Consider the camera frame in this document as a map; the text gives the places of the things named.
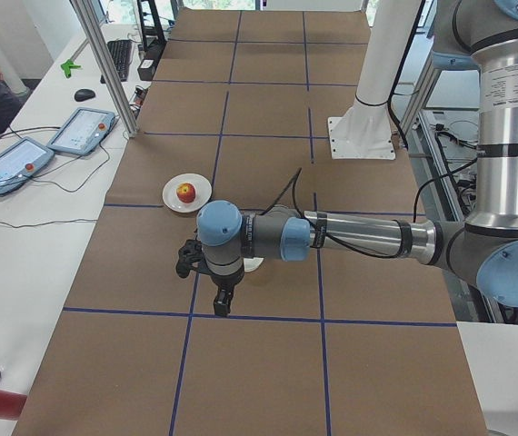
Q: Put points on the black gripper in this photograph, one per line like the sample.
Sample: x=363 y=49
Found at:
x=225 y=280

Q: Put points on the red yellow apple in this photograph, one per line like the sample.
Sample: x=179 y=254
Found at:
x=185 y=192

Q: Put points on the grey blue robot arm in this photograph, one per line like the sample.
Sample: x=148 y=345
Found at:
x=482 y=250

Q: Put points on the white bowl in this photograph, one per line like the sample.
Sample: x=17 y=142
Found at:
x=252 y=264

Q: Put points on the white plate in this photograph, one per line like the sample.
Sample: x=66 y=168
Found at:
x=203 y=192

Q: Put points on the far teach pendant tablet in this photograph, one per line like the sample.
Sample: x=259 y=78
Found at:
x=83 y=131

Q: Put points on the teach pendant tablet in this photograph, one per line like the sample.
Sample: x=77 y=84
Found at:
x=20 y=162
x=83 y=131

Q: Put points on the black box on desk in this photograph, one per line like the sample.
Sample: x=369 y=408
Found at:
x=146 y=70

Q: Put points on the near teach pendant tablet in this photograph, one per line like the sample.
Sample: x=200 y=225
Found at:
x=20 y=162

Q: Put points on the black computer mouse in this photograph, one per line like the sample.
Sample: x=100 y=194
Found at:
x=84 y=94

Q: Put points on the black keyboard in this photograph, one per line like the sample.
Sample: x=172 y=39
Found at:
x=121 y=53

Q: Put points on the green plastic clamp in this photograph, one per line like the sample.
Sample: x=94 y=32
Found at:
x=69 y=66

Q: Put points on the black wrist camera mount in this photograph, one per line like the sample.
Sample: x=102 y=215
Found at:
x=191 y=259

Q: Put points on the aluminium side frame rack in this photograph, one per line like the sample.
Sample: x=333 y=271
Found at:
x=439 y=117

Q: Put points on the aluminium frame post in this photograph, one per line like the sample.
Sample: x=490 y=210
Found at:
x=87 y=18

